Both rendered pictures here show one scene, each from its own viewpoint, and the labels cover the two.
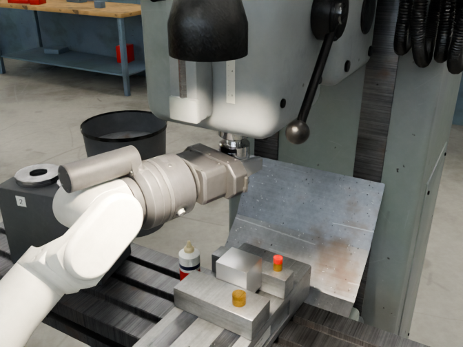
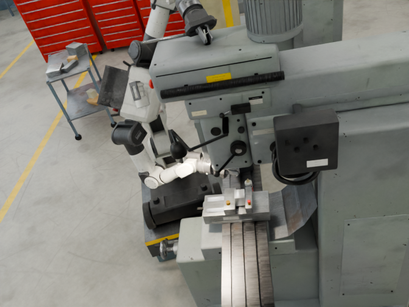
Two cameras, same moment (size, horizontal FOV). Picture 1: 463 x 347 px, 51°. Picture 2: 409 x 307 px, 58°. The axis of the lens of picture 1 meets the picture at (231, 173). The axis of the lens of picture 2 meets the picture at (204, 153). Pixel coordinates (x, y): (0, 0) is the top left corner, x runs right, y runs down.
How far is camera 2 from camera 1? 1.55 m
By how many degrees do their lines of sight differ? 62
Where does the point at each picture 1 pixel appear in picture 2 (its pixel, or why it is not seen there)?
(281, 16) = (210, 147)
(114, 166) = (193, 156)
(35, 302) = (172, 174)
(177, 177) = (205, 165)
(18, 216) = not seen: hidden behind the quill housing
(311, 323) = (257, 226)
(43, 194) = not seen: hidden behind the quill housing
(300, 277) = (260, 212)
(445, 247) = not seen: outside the picture
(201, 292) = (226, 195)
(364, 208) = (310, 209)
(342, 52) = (254, 157)
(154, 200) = (198, 168)
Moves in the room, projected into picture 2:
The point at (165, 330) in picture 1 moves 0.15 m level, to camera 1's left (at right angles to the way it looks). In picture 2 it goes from (216, 197) to (204, 181)
